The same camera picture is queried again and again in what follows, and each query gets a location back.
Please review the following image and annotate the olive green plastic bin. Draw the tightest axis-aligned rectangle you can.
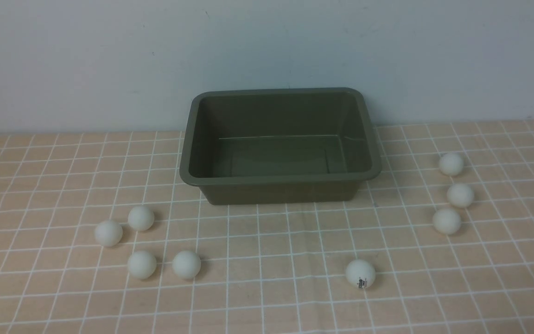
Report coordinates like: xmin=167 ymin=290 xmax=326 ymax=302
xmin=179 ymin=87 xmax=382 ymax=205

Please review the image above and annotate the white ball with logo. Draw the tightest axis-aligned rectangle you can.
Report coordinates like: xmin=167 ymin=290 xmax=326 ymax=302
xmin=345 ymin=259 xmax=376 ymax=289

